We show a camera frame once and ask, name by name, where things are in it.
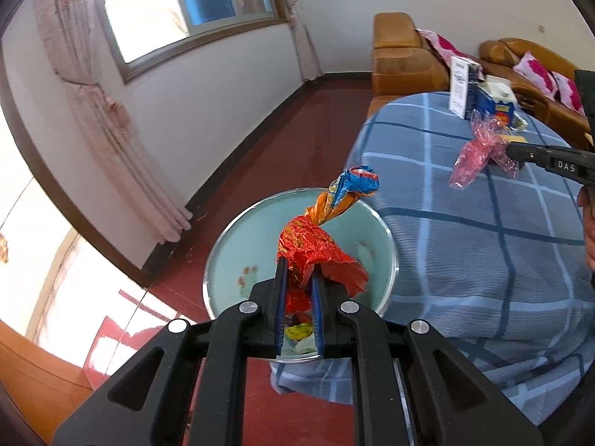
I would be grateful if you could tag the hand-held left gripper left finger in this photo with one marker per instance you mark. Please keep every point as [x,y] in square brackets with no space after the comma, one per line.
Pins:
[280,325]

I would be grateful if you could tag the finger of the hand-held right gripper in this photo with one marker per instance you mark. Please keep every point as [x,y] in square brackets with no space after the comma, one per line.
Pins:
[558,162]

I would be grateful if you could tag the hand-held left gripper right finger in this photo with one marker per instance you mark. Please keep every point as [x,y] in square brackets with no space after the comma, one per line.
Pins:
[318,330]

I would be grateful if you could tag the red orange foil wrapper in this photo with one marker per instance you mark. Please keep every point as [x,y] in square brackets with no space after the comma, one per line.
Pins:
[311,246]

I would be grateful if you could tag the pink plastic bag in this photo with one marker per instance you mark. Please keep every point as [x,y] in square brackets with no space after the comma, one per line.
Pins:
[474,153]

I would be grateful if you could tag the light blue round basin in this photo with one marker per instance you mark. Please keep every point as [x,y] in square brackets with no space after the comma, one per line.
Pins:
[251,232]

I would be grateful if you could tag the person's right hand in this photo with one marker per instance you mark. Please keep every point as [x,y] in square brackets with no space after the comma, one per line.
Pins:
[589,232]

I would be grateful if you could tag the pink floral pillow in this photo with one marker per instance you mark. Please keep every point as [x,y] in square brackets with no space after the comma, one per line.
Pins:
[569,93]
[534,69]

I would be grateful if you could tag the silver foil wrapper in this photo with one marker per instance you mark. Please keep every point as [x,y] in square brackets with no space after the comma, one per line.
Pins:
[519,123]

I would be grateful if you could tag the orange leather sofa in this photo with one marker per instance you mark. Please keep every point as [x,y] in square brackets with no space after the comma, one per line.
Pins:
[530,97]

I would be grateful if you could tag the blue carton with white top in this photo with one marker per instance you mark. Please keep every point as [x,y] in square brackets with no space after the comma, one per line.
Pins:
[495,100]

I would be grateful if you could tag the white and blue box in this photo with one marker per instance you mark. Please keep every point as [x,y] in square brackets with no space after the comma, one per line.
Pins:
[462,86]

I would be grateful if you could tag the blue plaid tablecloth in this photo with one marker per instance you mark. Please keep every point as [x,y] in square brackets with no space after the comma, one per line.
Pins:
[465,265]

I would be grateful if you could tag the orange leather armchair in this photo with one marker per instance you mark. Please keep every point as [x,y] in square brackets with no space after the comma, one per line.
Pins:
[404,65]

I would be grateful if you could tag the dark clothing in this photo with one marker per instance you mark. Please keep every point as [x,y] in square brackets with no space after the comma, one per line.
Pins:
[571,399]

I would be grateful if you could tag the long pink curtain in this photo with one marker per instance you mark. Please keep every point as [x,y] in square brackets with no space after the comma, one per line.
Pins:
[121,139]

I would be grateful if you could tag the wooden door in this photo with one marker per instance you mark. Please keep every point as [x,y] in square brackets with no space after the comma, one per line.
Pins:
[37,367]

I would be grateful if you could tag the tied pink curtain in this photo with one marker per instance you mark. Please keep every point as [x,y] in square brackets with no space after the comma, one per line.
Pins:
[302,32]

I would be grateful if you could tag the window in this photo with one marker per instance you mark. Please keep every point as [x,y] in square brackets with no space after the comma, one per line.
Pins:
[186,4]

